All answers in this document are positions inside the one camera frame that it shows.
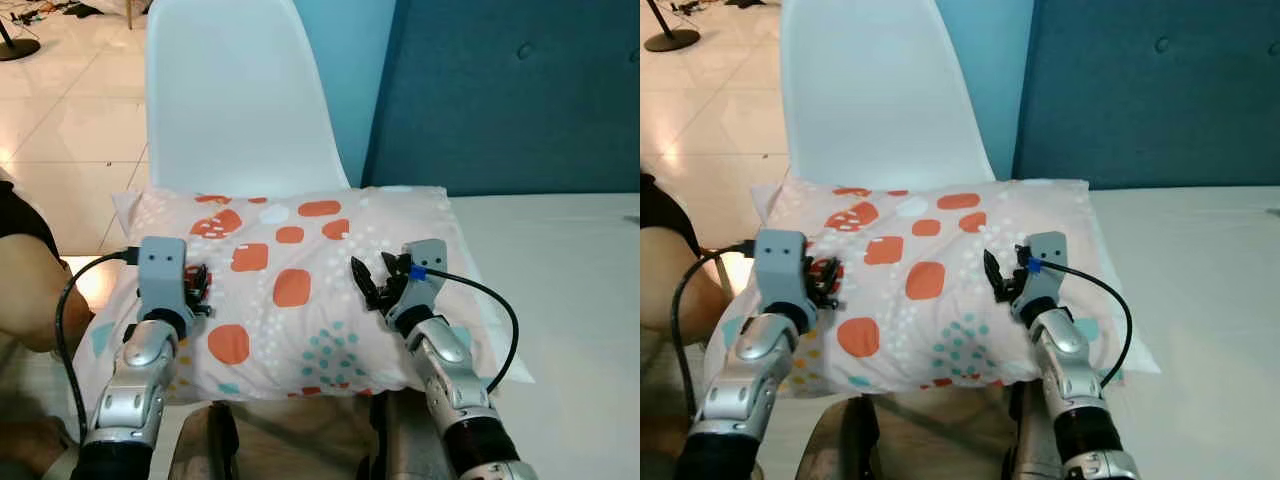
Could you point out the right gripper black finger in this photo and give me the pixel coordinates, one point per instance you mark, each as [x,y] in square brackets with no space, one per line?
[391,273]
[1021,262]
[997,278]
[368,285]

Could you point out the teal upholstered headboard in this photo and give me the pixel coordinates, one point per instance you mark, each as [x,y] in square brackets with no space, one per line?
[500,100]
[1150,100]

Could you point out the pink orange-spotted pillow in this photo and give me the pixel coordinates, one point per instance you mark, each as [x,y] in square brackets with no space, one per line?
[330,260]
[940,300]

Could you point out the person in black clothes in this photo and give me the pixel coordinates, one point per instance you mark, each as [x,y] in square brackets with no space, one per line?
[670,290]
[30,290]

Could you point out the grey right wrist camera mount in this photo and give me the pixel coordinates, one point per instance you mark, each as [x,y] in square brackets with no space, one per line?
[1050,255]
[428,262]

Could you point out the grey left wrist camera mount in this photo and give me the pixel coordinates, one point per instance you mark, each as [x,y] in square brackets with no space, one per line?
[780,265]
[160,270]

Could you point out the black lamp stand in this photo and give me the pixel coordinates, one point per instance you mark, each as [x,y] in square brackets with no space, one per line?
[15,48]
[672,40]

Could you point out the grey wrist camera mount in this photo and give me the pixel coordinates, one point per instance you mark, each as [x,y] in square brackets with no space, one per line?
[428,262]
[1050,255]
[780,265]
[160,270]

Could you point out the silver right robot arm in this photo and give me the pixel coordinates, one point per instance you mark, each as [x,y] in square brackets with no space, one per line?
[1070,380]
[450,380]

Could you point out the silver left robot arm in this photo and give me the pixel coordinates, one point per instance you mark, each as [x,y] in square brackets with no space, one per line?
[745,390]
[130,400]

